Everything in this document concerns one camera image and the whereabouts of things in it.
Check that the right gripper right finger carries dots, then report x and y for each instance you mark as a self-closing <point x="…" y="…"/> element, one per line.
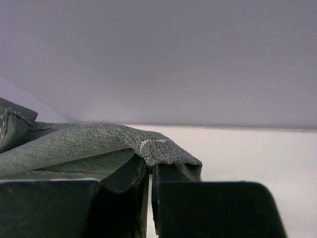
<point x="186" y="207"/>

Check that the grey cloth napkin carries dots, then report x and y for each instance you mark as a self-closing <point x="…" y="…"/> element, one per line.
<point x="39" y="150"/>

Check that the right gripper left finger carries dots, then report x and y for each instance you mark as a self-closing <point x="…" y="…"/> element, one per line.
<point x="115" y="207"/>

